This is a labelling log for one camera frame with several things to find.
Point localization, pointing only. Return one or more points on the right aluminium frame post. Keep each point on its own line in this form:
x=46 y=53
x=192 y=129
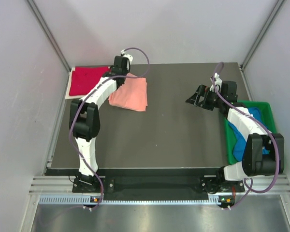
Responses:
x=265 y=27

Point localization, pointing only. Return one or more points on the folded red t shirt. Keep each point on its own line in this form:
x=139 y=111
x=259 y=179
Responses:
x=93 y=75

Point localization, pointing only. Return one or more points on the folded white t shirt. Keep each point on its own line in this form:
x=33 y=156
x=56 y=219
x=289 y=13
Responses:
x=68 y=95

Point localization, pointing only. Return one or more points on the slotted grey cable duct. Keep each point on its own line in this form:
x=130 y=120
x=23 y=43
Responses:
x=93 y=200

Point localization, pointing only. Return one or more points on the blue t shirt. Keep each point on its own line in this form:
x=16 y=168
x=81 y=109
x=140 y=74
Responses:
x=239 y=127

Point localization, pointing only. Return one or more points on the aluminium frame post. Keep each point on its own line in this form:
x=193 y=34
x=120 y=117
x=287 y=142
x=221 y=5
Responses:
x=265 y=27
x=48 y=33

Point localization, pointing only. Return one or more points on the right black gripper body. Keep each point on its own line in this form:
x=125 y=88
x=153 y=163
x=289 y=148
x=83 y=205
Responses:
x=219 y=100

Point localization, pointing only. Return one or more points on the left aluminium frame post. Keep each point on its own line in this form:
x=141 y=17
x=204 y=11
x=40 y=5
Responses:
x=48 y=33

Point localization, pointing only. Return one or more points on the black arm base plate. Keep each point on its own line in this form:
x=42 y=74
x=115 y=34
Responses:
x=196 y=180

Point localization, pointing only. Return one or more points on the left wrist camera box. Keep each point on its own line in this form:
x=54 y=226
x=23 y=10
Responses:
x=121 y=62

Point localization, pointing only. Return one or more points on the green plastic bin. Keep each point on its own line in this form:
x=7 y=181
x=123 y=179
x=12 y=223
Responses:
x=268 y=111

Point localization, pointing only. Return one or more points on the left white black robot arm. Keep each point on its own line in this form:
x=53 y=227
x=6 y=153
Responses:
x=85 y=119

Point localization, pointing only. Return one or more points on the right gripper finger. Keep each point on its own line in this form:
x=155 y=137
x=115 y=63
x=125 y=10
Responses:
x=207 y=100
x=195 y=99

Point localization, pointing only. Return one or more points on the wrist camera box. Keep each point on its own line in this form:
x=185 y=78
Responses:
x=121 y=62
x=229 y=89

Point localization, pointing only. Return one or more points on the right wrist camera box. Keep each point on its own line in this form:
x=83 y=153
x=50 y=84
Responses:
x=229 y=89

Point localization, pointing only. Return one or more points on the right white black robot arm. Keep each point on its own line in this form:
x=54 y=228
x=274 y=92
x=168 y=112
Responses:
x=257 y=150

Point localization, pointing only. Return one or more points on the salmon pink t shirt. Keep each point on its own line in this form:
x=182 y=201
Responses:
x=132 y=95

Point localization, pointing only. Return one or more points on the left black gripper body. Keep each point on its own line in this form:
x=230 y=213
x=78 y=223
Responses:
x=124 y=72

